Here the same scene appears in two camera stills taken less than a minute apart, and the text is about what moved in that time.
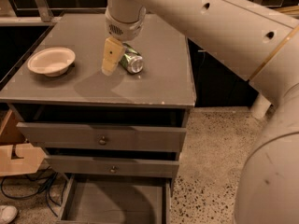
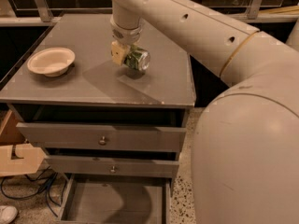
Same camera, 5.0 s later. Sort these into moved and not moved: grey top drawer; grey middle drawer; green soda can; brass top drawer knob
Moved: green soda can
Not moved: grey middle drawer; brass top drawer knob; grey top drawer
